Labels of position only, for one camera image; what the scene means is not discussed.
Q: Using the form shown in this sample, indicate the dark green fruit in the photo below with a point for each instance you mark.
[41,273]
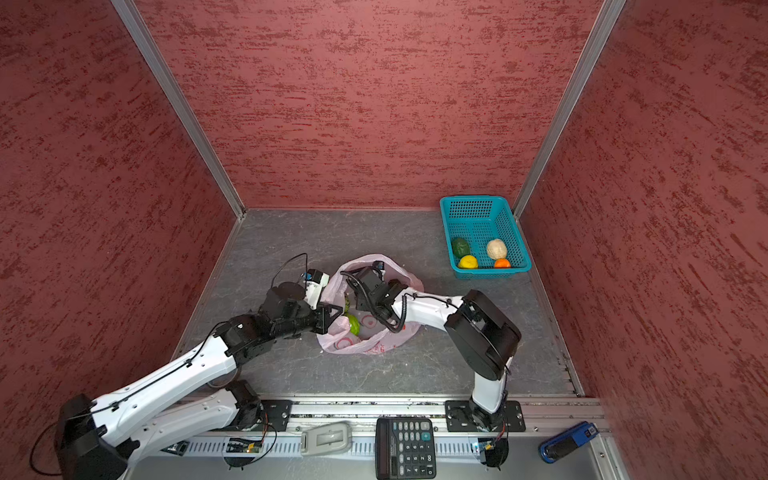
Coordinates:
[460,247]

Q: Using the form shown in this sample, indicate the left circuit board with wires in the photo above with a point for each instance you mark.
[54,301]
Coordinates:
[241,452]

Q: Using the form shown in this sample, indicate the circuit board with wires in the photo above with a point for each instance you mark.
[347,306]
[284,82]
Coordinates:
[493,452]
[241,452]

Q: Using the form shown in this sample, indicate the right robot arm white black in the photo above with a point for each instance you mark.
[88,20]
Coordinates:
[484,336]

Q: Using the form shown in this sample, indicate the black remote stick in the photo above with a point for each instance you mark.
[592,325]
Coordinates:
[179,449]

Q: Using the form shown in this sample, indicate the pink plastic bag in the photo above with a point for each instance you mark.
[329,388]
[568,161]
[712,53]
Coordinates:
[374,338]

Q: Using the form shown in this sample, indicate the yellow fruit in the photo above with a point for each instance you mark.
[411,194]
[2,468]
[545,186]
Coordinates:
[468,262]

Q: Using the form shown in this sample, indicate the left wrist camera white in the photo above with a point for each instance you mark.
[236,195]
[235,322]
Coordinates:
[315,283]

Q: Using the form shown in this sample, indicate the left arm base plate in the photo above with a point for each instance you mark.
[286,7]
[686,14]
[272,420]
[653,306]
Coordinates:
[275,412]

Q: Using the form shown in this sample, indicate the blue handheld device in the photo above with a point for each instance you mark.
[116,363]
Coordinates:
[568,441]

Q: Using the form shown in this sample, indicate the right circuit board with wires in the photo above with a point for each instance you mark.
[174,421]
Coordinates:
[493,452]

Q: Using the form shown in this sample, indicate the grey plastic device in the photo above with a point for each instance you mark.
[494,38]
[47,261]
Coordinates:
[329,439]

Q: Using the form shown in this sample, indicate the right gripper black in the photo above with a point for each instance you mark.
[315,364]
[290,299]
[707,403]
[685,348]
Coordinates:
[362,302]

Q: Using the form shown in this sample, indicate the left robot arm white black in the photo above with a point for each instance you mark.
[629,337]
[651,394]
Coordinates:
[101,438]

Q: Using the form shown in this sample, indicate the teal plastic basket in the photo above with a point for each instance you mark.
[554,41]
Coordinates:
[480,219]

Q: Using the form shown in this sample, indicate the black calculator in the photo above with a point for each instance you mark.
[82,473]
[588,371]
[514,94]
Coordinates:
[404,448]

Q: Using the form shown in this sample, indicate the orange fruit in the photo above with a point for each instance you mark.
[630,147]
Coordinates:
[502,263]

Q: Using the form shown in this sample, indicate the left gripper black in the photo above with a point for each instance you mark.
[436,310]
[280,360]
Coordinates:
[324,318]

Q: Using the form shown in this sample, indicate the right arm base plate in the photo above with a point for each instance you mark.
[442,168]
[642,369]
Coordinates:
[466,416]

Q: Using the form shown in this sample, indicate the beige fruit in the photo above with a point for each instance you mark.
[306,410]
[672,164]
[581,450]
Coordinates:
[496,249]

